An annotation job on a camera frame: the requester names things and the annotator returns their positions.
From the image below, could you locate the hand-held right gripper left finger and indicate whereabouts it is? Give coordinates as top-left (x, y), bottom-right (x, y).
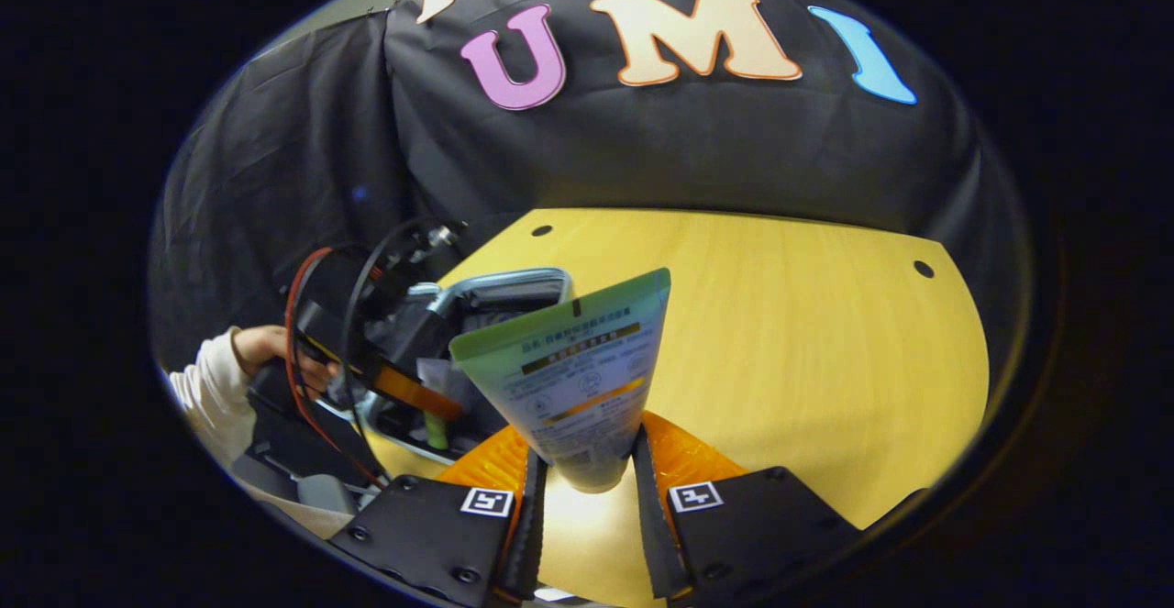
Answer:
top-left (327, 425), bottom-right (549, 607)

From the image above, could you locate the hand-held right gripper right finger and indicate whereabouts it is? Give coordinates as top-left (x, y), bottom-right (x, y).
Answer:
top-left (631, 411), bottom-right (865, 603)

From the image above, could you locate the small white skin care tube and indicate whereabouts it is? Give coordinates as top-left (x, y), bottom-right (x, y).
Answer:
top-left (417, 358), bottom-right (452, 451)

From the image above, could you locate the light blue suitcase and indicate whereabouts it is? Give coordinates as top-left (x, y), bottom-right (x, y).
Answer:
top-left (353, 268), bottom-right (575, 468)

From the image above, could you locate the pale green skin care tube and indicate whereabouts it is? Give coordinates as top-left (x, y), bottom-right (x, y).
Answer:
top-left (449, 268), bottom-right (672, 495)

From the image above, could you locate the person's beige clothing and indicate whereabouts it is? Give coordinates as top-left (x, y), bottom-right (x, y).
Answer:
top-left (234, 475), bottom-right (363, 541)

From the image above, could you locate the black backdrop cloth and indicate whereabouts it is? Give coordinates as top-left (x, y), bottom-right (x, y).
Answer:
top-left (149, 0), bottom-right (1028, 380)

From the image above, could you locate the black cable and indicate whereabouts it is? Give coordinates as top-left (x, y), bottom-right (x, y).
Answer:
top-left (339, 216), bottom-right (460, 462)

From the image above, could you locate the red cable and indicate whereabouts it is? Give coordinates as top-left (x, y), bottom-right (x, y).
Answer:
top-left (282, 246), bottom-right (391, 490)

